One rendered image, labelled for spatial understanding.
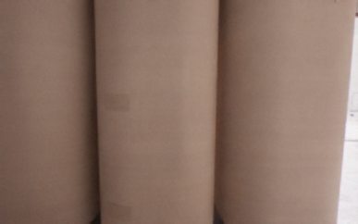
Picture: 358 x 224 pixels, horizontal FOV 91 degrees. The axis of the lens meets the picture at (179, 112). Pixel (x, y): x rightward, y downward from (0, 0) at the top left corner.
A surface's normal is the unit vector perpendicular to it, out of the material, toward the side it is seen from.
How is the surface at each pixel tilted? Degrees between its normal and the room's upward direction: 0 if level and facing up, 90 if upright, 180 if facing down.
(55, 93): 90
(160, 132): 90
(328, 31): 90
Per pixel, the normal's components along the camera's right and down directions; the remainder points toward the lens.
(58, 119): 0.69, 0.07
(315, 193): 0.02, 0.08
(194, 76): 0.44, 0.08
